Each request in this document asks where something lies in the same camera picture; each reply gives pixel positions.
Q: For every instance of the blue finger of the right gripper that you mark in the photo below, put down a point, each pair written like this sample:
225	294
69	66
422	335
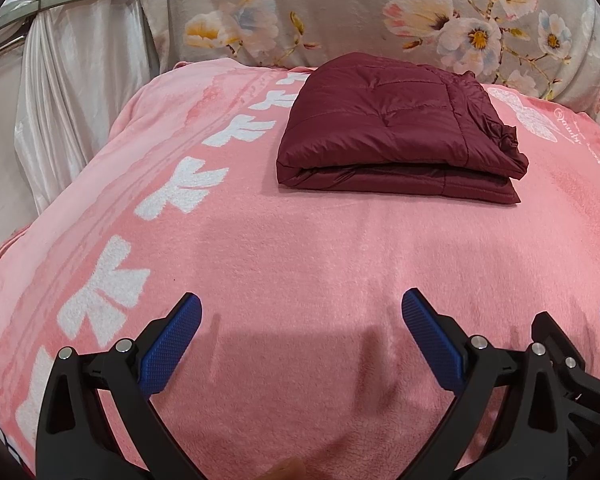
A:
548	339

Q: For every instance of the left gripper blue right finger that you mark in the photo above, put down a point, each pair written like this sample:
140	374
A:
529	439

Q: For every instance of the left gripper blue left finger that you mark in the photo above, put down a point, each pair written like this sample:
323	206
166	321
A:
74	438

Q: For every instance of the maroon quilted down jacket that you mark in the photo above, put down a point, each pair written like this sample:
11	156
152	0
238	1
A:
362	123

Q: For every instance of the person's left hand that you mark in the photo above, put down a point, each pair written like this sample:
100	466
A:
290	469

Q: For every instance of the pink blanket with white bows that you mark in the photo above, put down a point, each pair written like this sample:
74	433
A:
302	350

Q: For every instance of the grey floral quilt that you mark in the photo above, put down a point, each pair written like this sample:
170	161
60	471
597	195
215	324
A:
549	49

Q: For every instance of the silver satin curtain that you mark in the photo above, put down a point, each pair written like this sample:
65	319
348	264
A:
67	67

